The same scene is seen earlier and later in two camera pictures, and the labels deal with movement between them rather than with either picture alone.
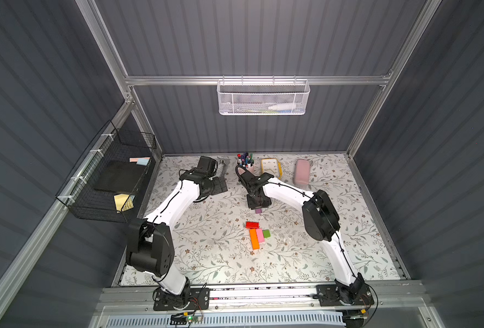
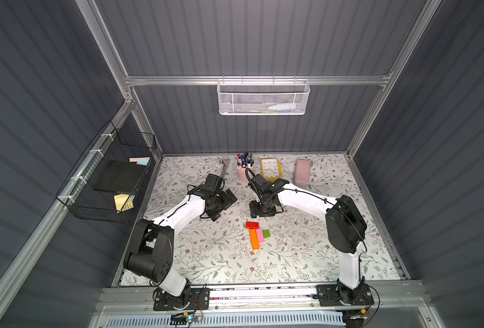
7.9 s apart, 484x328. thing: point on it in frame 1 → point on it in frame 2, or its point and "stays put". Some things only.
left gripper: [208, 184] → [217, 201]
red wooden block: [251, 225] stays put
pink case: [301, 174] stays put
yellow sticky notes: [124, 202] stays put
